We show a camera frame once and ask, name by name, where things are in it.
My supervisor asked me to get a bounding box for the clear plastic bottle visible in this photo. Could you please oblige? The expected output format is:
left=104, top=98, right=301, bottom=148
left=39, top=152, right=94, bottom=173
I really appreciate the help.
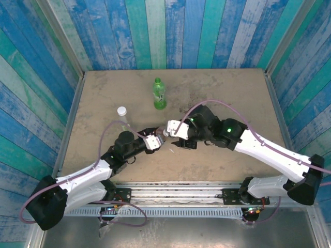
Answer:
left=117, top=113, right=132, bottom=132

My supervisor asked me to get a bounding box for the green plastic bottle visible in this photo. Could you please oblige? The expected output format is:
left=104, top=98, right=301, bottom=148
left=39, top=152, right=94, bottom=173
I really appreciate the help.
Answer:
left=152, top=77, right=168, bottom=111

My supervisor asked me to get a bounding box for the steel sheet panel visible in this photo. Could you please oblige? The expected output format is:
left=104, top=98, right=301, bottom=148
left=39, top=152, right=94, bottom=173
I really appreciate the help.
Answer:
left=38, top=215, right=320, bottom=248

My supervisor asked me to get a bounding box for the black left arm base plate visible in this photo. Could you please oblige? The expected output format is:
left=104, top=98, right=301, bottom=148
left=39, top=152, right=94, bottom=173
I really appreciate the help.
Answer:
left=85, top=188, right=132, bottom=205

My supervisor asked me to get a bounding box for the aluminium mounting rail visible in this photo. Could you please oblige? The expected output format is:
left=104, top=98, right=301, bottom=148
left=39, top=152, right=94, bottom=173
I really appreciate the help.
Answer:
left=40, top=181, right=315, bottom=207

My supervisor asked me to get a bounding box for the aluminium table side rail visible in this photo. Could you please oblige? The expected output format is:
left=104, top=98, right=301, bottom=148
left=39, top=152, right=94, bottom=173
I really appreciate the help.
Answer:
left=263, top=69, right=297, bottom=161
left=48, top=73, right=86, bottom=186

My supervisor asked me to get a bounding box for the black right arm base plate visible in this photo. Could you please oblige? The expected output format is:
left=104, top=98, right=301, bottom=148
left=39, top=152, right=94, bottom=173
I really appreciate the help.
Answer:
left=221, top=188, right=270, bottom=206

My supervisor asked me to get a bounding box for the white slotted cable duct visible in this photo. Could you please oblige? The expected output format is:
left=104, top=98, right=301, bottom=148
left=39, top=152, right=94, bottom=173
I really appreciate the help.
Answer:
left=48, top=207, right=244, bottom=218

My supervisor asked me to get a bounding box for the aluminium corner post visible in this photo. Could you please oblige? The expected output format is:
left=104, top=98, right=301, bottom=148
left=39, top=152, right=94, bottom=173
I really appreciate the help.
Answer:
left=36, top=0, right=86, bottom=80
left=264, top=0, right=318, bottom=78

